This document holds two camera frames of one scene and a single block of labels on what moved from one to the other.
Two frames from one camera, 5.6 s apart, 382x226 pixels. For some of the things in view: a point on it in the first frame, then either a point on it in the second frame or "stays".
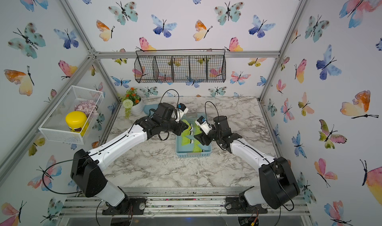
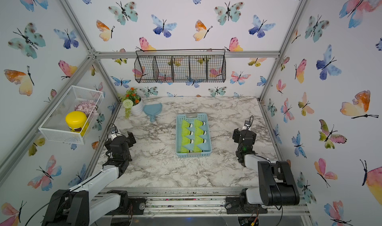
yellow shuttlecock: (186, 141) stays
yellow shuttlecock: (186, 132) to (184, 150)
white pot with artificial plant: (132, 102) stays
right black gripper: (203, 139) to (237, 134)
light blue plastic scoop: (147, 107) stays
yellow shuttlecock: (197, 130) stays
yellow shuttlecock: (187, 123) stays
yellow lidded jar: (77, 122) stays
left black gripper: (181, 127) to (108, 144)
